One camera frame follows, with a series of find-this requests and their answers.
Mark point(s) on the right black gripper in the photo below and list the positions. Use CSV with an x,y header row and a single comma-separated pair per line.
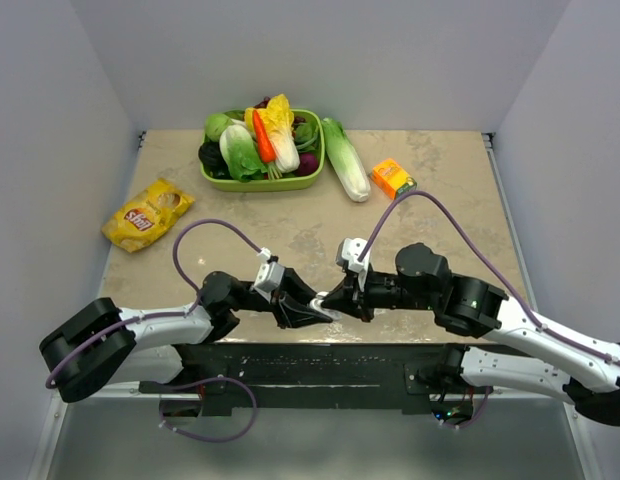
x,y
355,303

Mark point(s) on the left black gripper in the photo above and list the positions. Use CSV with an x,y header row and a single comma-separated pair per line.
x,y
287,303

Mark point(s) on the white earbud charging case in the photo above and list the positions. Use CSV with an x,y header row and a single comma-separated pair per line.
x,y
317,305

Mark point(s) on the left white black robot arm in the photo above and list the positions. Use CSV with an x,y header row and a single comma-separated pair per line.
x,y
103,344

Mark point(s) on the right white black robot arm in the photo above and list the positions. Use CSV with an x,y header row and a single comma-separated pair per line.
x,y
549,359

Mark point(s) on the green plastic vegetable tray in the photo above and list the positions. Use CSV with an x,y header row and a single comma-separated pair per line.
x,y
289,182

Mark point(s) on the orange juice carton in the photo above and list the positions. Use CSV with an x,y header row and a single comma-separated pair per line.
x,y
392,179

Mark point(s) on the purple onion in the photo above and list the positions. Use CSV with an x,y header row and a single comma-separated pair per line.
x,y
308,164

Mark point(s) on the napa cabbage on table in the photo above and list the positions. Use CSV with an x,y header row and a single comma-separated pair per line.
x,y
345,161

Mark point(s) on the orange toy carrot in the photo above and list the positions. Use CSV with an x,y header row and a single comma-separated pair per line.
x,y
265,148

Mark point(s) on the green white bok choy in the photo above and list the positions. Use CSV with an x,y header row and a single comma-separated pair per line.
x,y
239,152

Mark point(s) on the dark green leafy vegetable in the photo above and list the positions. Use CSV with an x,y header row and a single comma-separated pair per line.
x,y
306,136

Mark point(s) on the black round vegetable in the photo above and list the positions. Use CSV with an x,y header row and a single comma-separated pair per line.
x,y
210,156

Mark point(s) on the yellow Lays chips bag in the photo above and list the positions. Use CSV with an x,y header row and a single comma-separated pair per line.
x,y
147,216

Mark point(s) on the yellow white cabbage in tray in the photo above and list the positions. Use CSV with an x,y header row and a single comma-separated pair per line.
x,y
277,118

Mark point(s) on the green round vegetable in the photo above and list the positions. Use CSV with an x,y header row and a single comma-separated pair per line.
x,y
216,124

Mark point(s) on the dark red grapes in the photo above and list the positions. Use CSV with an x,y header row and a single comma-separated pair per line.
x,y
263,103

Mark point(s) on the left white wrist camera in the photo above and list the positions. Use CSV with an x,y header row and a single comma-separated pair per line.
x,y
269,276

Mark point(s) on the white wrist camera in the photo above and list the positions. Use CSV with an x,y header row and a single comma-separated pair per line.
x,y
348,255
269,276

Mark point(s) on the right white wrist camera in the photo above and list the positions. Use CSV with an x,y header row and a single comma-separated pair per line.
x,y
348,255

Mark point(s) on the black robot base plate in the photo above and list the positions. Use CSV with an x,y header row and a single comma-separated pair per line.
x,y
410,378

